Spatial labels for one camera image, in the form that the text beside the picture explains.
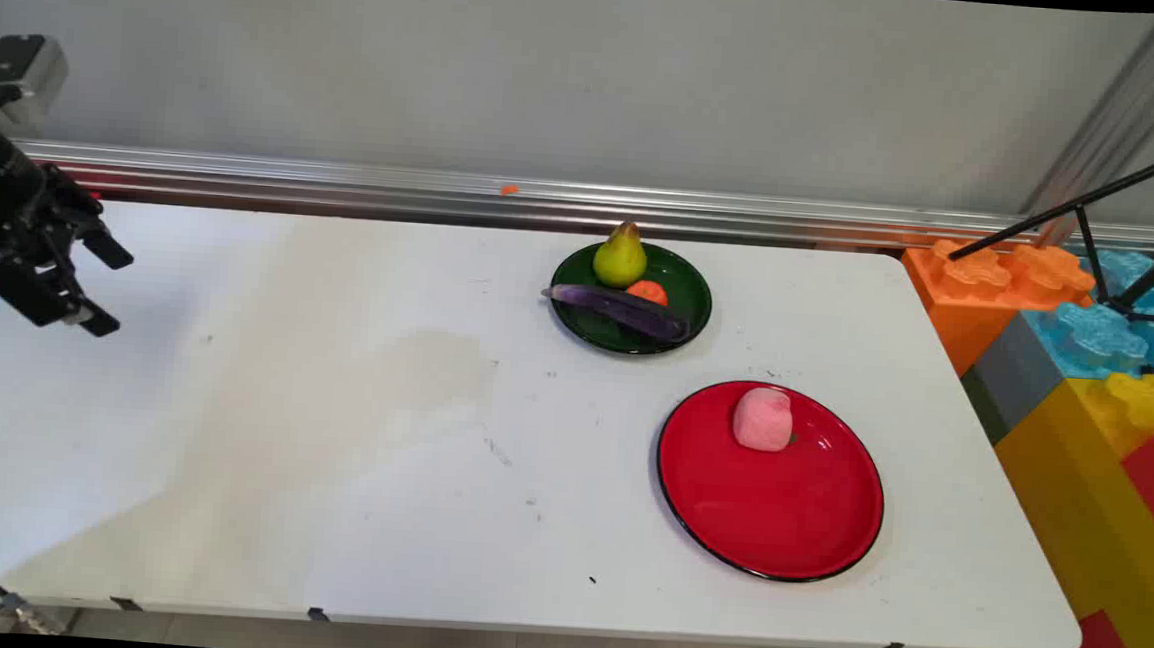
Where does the orange giant building block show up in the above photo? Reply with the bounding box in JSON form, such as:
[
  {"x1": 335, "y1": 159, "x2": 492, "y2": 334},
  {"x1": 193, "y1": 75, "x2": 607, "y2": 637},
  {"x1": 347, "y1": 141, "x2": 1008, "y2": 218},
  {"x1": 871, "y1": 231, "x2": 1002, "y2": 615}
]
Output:
[{"x1": 895, "y1": 235, "x2": 1100, "y2": 386}]

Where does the yellow-green toy pear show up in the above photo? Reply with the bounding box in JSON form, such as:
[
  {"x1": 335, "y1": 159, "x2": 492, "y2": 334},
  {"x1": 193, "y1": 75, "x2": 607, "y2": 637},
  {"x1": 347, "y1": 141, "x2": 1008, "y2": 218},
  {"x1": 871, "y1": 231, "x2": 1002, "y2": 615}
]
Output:
[{"x1": 591, "y1": 219, "x2": 650, "y2": 291}]

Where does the yellow giant building block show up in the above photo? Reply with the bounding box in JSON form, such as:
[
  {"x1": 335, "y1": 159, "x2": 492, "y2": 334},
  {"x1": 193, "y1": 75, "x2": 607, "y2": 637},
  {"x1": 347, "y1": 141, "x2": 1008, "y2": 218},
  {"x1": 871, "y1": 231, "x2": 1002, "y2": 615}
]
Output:
[{"x1": 982, "y1": 364, "x2": 1154, "y2": 648}]

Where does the purple toy eggplant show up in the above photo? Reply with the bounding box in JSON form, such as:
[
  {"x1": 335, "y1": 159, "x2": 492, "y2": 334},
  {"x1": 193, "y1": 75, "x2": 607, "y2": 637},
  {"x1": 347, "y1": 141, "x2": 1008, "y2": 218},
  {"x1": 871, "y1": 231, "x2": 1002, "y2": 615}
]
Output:
[{"x1": 538, "y1": 282, "x2": 692, "y2": 345}]

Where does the aluminium frame rail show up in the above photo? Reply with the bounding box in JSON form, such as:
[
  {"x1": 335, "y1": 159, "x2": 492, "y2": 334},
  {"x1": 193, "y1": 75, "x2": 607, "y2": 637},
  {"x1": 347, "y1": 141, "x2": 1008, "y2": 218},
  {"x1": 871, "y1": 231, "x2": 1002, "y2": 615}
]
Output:
[{"x1": 6, "y1": 137, "x2": 1154, "y2": 266}]

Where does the dark green round plate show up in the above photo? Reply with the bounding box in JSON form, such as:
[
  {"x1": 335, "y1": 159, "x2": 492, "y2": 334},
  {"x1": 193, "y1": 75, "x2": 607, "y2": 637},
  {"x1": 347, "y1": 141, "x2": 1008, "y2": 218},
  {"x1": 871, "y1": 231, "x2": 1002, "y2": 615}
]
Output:
[{"x1": 545, "y1": 236, "x2": 717, "y2": 360}]

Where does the pink toy peach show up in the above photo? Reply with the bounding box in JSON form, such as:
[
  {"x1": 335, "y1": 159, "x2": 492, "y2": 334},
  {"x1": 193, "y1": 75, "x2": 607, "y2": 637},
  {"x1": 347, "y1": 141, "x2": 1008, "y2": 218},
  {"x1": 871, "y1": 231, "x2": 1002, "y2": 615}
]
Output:
[{"x1": 731, "y1": 385, "x2": 796, "y2": 454}]

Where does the red round plate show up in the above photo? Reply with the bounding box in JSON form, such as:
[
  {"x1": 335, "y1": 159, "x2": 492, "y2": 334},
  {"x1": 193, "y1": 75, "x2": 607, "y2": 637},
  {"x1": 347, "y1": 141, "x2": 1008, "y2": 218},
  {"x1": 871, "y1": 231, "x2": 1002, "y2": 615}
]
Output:
[{"x1": 649, "y1": 374, "x2": 893, "y2": 589}]

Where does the blue giant building block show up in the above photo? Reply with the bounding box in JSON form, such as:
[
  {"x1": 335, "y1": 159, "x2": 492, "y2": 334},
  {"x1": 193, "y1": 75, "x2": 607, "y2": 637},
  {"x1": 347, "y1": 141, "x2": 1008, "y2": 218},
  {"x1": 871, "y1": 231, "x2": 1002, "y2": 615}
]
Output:
[{"x1": 1020, "y1": 243, "x2": 1154, "y2": 384}]

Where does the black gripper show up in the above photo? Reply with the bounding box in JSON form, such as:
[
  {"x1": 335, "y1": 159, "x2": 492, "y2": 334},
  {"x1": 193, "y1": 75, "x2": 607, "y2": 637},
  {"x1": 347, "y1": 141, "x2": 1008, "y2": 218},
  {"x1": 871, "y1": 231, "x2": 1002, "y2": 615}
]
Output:
[{"x1": 0, "y1": 114, "x2": 143, "y2": 341}]

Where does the grey giant building block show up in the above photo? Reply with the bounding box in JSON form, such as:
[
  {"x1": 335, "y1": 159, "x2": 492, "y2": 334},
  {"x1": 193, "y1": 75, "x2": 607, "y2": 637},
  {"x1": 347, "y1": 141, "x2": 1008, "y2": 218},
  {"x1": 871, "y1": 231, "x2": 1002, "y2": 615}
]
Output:
[{"x1": 957, "y1": 308, "x2": 1071, "y2": 450}]

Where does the black tripod stand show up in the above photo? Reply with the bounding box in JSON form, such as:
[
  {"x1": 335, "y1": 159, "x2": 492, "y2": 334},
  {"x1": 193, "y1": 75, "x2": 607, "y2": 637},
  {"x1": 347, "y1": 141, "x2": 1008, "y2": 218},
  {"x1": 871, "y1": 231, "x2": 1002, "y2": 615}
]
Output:
[{"x1": 944, "y1": 130, "x2": 1154, "y2": 325}]

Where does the aluminium frame post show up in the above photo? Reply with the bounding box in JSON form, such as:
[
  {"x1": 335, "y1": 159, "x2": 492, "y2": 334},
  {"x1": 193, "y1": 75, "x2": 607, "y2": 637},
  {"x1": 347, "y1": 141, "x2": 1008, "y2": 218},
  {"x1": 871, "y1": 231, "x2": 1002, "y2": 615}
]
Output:
[{"x1": 1018, "y1": 5, "x2": 1154, "y2": 255}]

